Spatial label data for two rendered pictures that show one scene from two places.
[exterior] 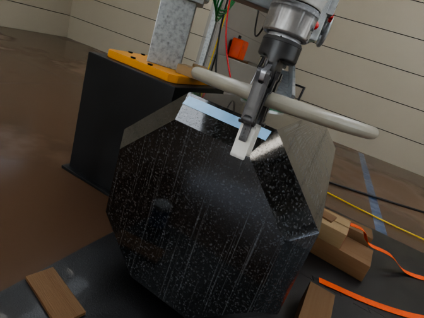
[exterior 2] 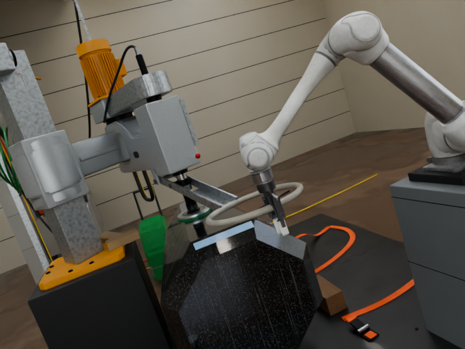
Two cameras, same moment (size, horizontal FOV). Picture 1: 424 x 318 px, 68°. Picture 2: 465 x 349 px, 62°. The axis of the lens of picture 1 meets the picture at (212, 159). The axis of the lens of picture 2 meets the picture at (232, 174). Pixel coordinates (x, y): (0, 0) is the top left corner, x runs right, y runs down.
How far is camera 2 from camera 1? 115 cm
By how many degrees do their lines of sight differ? 35
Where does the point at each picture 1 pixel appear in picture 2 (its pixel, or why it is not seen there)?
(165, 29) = (75, 230)
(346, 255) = not seen: hidden behind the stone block
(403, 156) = (224, 173)
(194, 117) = (211, 250)
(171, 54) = (91, 243)
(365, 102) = not seen: hidden behind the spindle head
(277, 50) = (271, 187)
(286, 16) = (266, 174)
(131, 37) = not seen: outside the picture
